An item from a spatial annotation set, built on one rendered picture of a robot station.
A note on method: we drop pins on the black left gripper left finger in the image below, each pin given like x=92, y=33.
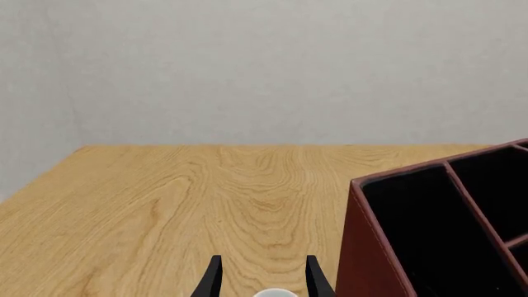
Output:
x=209, y=282

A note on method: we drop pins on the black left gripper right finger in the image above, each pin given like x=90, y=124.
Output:
x=317, y=282

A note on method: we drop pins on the red-brown desk caddy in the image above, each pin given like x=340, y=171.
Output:
x=437, y=235

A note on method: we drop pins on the small pale grey plate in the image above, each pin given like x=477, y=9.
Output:
x=275, y=293

